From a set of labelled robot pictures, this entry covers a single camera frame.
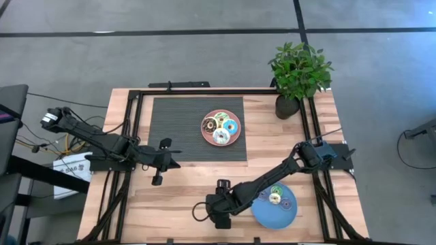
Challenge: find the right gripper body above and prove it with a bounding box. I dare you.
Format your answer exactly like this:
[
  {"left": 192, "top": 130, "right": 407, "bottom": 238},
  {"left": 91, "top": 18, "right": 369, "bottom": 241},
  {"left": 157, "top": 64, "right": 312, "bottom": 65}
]
[{"left": 205, "top": 179, "right": 239, "bottom": 229}]

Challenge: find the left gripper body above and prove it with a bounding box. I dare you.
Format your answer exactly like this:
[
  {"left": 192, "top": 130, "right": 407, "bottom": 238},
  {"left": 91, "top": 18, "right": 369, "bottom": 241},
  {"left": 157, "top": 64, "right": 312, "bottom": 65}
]
[{"left": 142, "top": 138, "right": 172, "bottom": 186}]

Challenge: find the large chocolate iced donut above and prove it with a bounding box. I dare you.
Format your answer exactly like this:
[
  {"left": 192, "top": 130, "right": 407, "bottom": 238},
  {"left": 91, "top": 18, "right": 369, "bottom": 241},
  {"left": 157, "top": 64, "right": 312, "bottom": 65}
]
[{"left": 201, "top": 116, "right": 219, "bottom": 135}]

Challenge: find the large white teal-drizzled donut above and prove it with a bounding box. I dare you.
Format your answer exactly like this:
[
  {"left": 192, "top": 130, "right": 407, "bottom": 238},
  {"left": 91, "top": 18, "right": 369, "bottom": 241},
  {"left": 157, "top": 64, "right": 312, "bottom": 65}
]
[{"left": 212, "top": 127, "right": 232, "bottom": 146}]

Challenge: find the large pale green donut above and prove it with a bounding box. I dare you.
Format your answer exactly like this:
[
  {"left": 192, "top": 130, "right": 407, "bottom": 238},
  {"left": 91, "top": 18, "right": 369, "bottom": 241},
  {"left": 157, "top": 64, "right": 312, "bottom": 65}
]
[{"left": 213, "top": 112, "right": 230, "bottom": 125}]

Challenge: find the large blue iced donut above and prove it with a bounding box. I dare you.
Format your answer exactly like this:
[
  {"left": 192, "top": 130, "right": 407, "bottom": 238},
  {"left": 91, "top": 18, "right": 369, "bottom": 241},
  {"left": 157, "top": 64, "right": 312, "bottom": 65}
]
[{"left": 222, "top": 118, "right": 239, "bottom": 136}]

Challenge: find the dark grey ribbed placemat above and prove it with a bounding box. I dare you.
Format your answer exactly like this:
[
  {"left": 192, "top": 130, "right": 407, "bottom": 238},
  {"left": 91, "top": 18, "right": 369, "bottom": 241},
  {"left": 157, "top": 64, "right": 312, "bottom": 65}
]
[{"left": 147, "top": 96, "right": 247, "bottom": 163}]

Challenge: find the pink plate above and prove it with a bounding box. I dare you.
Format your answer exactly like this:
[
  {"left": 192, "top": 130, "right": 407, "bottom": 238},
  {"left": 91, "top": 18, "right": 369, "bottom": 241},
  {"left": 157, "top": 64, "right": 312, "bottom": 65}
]
[{"left": 200, "top": 108, "right": 242, "bottom": 148}]

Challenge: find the blue plate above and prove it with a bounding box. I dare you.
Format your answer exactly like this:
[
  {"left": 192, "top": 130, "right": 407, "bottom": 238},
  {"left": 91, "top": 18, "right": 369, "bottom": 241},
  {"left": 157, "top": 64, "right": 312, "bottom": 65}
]
[{"left": 251, "top": 182, "right": 298, "bottom": 231}]

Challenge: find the white paper sign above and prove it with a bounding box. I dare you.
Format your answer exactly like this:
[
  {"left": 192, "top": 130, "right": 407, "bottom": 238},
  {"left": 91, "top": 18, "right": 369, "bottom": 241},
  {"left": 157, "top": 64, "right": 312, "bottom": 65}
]
[{"left": 52, "top": 152, "right": 93, "bottom": 200}]

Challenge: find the black desk beam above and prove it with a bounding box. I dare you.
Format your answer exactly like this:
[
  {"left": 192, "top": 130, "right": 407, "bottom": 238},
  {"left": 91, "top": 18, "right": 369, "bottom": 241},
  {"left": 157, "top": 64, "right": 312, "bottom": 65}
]
[{"left": 6, "top": 154, "right": 90, "bottom": 195}]

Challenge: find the black plant pot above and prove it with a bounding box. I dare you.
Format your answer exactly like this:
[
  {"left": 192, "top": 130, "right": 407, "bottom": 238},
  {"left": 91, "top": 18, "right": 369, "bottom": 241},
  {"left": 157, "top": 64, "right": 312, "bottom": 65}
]
[{"left": 275, "top": 94, "right": 301, "bottom": 120}]

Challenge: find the green leafy plant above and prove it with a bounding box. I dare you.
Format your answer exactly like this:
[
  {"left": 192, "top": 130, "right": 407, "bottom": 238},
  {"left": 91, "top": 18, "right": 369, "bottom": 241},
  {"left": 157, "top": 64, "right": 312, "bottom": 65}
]
[{"left": 267, "top": 42, "right": 335, "bottom": 101}]

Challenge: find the grey desk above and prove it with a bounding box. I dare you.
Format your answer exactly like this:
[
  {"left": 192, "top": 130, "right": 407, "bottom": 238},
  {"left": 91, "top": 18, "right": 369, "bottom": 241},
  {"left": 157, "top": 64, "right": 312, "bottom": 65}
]
[{"left": 0, "top": 84, "right": 30, "bottom": 178}]

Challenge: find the dark device purple screen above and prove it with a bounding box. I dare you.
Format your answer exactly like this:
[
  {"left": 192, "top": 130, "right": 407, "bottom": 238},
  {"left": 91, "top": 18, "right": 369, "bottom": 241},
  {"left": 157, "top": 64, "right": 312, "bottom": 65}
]
[{"left": 0, "top": 103, "right": 21, "bottom": 125}]

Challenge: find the black stand leg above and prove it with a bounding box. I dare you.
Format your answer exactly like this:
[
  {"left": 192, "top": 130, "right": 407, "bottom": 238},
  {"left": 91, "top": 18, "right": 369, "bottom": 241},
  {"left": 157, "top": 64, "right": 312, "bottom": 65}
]
[{"left": 403, "top": 118, "right": 436, "bottom": 140}]

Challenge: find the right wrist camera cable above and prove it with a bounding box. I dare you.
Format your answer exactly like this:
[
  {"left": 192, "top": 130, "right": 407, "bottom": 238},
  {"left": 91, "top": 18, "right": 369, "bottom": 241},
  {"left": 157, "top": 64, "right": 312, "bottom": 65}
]
[{"left": 191, "top": 201, "right": 219, "bottom": 223}]

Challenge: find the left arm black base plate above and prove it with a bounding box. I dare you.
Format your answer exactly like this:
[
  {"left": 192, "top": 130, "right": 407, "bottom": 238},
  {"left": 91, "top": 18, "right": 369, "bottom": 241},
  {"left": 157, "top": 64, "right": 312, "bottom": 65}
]
[{"left": 84, "top": 149, "right": 137, "bottom": 173}]

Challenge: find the black bracket bar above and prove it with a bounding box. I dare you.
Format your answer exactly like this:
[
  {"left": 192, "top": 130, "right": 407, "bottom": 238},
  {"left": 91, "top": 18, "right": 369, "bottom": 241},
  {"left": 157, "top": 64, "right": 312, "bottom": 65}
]
[{"left": 148, "top": 80, "right": 211, "bottom": 88}]

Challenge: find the black aluminium table frame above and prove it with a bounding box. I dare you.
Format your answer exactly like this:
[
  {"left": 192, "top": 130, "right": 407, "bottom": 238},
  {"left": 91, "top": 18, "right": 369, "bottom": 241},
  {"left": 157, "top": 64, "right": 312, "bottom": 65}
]
[{"left": 78, "top": 87, "right": 372, "bottom": 245}]

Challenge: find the yellow cable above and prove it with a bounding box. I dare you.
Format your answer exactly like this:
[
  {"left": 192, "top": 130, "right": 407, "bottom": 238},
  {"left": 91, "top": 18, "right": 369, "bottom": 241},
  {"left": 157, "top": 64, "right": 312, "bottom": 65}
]
[{"left": 64, "top": 134, "right": 88, "bottom": 154}]

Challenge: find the thin black floor cable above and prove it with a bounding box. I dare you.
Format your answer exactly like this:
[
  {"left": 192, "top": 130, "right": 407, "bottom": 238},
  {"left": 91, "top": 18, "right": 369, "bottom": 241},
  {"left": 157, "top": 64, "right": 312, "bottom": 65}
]
[{"left": 27, "top": 92, "right": 108, "bottom": 109}]

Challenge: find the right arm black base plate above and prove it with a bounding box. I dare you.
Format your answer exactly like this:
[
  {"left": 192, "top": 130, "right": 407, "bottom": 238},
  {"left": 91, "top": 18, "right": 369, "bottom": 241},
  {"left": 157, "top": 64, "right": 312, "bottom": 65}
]
[{"left": 318, "top": 142, "right": 355, "bottom": 171}]

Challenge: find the black floor cable loop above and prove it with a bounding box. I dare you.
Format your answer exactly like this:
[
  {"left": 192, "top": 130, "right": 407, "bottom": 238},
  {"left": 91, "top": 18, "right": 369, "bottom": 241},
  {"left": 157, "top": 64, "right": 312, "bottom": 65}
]
[{"left": 396, "top": 129, "right": 436, "bottom": 171}]

